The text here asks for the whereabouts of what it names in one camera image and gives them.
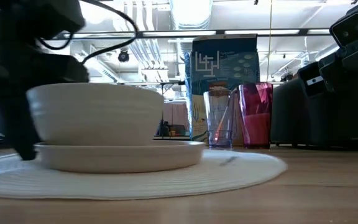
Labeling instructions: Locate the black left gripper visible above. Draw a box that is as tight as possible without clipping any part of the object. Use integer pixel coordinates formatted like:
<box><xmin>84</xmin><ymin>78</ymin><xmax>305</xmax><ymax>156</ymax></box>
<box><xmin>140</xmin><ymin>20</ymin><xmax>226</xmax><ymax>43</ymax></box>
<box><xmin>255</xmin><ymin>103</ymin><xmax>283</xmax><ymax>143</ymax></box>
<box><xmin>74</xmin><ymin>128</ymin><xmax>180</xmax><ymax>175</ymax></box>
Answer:
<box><xmin>0</xmin><ymin>40</ymin><xmax>90</xmax><ymax>161</ymax></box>

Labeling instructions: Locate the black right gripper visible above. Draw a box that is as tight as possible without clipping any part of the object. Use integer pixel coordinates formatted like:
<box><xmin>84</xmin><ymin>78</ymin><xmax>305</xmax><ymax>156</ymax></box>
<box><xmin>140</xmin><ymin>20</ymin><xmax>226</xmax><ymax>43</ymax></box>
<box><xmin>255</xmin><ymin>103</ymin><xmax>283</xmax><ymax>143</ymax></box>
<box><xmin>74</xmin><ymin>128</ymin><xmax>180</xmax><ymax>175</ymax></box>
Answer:
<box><xmin>297</xmin><ymin>34</ymin><xmax>358</xmax><ymax>98</ymax></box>

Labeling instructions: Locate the pink glass tumbler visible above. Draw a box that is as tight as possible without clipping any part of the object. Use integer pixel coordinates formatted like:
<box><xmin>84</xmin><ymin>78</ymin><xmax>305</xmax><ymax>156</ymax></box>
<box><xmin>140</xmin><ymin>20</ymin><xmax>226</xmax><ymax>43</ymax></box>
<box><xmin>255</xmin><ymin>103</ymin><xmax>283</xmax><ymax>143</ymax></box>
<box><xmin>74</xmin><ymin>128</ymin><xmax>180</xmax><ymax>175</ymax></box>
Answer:
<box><xmin>237</xmin><ymin>82</ymin><xmax>273</xmax><ymax>149</ymax></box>

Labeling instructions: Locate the white ceramic bowl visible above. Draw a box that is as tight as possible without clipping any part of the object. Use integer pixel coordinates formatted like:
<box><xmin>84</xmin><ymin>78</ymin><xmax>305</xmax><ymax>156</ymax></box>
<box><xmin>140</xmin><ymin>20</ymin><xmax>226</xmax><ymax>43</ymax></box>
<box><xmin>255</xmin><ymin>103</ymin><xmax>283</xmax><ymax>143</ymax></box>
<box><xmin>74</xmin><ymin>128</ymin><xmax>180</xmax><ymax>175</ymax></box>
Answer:
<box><xmin>25</xmin><ymin>82</ymin><xmax>165</xmax><ymax>147</ymax></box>

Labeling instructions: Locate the blue cereal box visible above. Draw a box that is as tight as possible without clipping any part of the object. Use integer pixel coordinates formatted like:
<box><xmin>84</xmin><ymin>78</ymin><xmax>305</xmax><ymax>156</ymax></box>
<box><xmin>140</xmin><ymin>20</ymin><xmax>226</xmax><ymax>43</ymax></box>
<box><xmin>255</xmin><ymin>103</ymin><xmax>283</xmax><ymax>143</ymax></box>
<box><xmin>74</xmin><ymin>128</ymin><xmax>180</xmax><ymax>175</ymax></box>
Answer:
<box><xmin>184</xmin><ymin>34</ymin><xmax>260</xmax><ymax>146</ymax></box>

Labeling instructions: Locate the orange handled spoon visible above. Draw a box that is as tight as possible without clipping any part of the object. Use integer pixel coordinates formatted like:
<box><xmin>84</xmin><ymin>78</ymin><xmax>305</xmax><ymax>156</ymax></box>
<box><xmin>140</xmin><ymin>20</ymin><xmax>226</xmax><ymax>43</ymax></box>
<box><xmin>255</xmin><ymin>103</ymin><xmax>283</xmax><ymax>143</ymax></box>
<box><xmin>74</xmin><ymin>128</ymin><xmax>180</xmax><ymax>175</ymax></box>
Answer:
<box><xmin>214</xmin><ymin>89</ymin><xmax>237</xmax><ymax>142</ymax></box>

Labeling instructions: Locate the white round woven placemat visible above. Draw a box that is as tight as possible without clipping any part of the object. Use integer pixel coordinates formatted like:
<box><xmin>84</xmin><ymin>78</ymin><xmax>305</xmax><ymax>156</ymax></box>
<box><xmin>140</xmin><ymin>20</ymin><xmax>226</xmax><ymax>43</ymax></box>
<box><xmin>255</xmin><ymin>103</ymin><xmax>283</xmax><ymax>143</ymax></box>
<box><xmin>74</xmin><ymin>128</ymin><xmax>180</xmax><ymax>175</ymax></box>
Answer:
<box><xmin>0</xmin><ymin>149</ymin><xmax>288</xmax><ymax>200</ymax></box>

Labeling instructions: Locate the black toaster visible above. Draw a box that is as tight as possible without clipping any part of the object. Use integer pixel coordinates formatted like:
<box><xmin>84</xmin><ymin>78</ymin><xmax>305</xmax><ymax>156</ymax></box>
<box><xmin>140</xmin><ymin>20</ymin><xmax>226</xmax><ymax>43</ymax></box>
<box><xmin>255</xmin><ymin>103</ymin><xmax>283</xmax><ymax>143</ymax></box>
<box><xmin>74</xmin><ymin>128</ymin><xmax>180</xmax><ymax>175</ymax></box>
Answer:
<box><xmin>270</xmin><ymin>62</ymin><xmax>358</xmax><ymax>149</ymax></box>

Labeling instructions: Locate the black overhead crossbar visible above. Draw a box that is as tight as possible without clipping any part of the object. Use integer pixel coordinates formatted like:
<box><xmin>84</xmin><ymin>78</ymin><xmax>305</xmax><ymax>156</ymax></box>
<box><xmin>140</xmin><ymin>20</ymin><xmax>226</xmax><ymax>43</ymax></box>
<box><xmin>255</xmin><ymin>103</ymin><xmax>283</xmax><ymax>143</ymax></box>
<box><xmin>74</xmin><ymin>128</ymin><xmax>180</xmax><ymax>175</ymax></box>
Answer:
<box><xmin>63</xmin><ymin>29</ymin><xmax>332</xmax><ymax>40</ymax></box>

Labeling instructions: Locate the beige round plate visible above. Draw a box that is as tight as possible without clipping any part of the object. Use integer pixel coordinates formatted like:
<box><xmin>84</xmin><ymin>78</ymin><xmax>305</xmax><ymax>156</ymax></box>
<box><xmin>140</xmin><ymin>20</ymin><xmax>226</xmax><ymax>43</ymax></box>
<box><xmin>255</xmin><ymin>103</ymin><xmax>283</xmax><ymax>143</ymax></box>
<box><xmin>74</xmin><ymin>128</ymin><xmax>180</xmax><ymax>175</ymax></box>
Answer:
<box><xmin>33</xmin><ymin>140</ymin><xmax>205</xmax><ymax>174</ymax></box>

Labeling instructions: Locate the clear glass tumbler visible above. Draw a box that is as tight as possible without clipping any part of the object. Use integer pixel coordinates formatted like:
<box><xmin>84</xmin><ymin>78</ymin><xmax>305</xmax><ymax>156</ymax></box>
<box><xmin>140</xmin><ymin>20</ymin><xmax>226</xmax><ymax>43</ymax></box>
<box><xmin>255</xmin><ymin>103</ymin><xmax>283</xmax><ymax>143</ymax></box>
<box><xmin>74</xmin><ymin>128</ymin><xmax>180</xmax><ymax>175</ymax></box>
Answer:
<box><xmin>203</xmin><ymin>88</ymin><xmax>239</xmax><ymax>149</ymax></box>

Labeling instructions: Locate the black ceiling spotlight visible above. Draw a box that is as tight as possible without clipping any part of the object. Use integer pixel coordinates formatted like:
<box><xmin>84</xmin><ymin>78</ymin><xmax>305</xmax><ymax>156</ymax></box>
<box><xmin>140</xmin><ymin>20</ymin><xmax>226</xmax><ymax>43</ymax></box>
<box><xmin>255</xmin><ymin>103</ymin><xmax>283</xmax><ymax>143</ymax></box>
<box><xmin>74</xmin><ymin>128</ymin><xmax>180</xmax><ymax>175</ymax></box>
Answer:
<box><xmin>117</xmin><ymin>49</ymin><xmax>130</xmax><ymax>63</ymax></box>

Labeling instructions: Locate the beige background curtain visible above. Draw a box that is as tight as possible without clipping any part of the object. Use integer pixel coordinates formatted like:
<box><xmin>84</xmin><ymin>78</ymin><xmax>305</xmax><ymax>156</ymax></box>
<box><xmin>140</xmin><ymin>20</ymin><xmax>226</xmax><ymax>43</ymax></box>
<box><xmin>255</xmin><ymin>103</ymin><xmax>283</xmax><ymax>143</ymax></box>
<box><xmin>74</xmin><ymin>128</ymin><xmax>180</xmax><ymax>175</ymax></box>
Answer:
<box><xmin>163</xmin><ymin>102</ymin><xmax>189</xmax><ymax>127</ymax></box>

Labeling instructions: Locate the thin hanging cord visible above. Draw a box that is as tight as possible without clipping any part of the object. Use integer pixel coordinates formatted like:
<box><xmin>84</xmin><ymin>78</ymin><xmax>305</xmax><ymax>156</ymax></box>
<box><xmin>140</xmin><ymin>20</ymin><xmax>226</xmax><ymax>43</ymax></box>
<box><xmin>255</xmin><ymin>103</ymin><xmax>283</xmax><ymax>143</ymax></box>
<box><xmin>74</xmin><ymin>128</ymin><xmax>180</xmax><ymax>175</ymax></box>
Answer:
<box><xmin>267</xmin><ymin>0</ymin><xmax>273</xmax><ymax>83</ymax></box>

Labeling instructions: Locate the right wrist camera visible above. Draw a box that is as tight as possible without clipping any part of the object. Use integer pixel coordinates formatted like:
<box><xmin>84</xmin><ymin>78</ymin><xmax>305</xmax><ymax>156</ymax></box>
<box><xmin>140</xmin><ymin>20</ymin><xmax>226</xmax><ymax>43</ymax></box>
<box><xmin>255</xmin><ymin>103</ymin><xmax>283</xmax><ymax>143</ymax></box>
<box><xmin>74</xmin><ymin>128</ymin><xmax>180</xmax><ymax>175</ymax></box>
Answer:
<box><xmin>329</xmin><ymin>11</ymin><xmax>358</xmax><ymax>48</ymax></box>

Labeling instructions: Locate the silver ceiling duct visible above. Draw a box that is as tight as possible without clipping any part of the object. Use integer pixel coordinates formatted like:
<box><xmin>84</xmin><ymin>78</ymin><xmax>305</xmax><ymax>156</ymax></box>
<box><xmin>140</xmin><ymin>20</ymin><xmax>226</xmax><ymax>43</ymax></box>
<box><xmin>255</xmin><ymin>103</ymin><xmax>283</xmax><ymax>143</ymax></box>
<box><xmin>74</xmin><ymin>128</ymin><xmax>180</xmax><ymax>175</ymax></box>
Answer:
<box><xmin>170</xmin><ymin>0</ymin><xmax>213</xmax><ymax>30</ymax></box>

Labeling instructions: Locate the black metal rig frame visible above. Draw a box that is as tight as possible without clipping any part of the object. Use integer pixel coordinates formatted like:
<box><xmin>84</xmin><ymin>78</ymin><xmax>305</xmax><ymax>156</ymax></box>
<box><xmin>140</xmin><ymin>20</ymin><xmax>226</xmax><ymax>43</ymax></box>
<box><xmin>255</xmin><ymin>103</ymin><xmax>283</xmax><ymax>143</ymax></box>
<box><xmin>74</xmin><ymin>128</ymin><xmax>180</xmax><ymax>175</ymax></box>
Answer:
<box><xmin>152</xmin><ymin>135</ymin><xmax>193</xmax><ymax>141</ymax></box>

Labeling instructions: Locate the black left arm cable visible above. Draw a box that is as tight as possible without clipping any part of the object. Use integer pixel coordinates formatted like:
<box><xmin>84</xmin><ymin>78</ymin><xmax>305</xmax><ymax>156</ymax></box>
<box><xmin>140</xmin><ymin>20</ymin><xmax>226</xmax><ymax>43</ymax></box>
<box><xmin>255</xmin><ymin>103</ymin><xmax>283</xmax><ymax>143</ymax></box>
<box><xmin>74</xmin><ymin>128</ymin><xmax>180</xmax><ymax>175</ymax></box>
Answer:
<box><xmin>37</xmin><ymin>0</ymin><xmax>140</xmax><ymax>65</ymax></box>

